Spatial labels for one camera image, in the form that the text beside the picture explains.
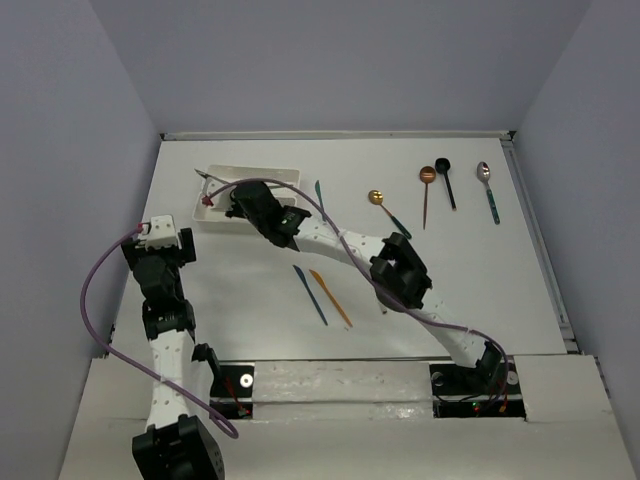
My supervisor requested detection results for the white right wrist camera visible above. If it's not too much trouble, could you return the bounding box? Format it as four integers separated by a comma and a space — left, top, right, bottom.
201, 180, 233, 211

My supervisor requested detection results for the steel knife pink handle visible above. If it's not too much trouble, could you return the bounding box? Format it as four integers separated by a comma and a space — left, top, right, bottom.
194, 169, 229, 185

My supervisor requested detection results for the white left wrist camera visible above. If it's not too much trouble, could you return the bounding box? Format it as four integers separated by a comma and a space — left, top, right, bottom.
138, 215, 180, 251

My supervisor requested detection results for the gold spoon green handle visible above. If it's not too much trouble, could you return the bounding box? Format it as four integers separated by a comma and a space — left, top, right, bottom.
367, 190, 412, 240

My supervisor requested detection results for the purple cable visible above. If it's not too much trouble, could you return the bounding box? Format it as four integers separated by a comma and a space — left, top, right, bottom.
200, 178, 511, 406
79, 227, 240, 440

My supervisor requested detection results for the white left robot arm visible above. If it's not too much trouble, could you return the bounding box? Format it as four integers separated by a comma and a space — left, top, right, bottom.
122, 215, 225, 479

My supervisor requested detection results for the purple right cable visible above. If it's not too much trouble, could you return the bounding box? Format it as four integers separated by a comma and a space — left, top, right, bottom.
200, 178, 511, 406

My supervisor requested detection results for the teal plastic knife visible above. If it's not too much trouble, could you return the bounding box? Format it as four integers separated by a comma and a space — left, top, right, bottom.
314, 180, 326, 221

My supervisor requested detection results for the white near tray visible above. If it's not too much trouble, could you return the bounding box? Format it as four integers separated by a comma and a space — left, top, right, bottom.
192, 189, 298, 232

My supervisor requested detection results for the silver spoon teal handle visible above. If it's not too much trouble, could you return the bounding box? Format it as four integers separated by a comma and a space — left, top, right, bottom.
476, 162, 501, 225

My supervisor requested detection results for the orange plastic knife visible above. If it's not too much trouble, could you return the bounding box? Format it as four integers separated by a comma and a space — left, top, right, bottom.
309, 270, 353, 328

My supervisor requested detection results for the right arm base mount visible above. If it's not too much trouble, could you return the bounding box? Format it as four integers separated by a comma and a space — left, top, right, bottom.
429, 361, 527, 419

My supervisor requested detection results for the black spoon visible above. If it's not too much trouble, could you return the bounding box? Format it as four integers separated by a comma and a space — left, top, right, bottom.
435, 157, 457, 211

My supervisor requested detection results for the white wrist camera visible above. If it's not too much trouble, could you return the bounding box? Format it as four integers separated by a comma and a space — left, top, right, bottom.
138, 215, 180, 251
201, 180, 233, 211

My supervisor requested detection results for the blue plastic knife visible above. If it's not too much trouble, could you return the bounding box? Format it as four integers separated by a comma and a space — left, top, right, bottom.
292, 264, 329, 326

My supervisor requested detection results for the copper spoon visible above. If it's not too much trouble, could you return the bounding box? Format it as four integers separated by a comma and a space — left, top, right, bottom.
419, 166, 437, 229

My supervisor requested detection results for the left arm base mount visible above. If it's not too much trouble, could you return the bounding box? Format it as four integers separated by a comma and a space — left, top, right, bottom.
210, 362, 255, 420

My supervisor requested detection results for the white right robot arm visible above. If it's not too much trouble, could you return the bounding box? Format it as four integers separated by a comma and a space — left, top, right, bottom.
226, 179, 507, 392

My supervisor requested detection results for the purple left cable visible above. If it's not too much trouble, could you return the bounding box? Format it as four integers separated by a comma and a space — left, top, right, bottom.
79, 227, 240, 440

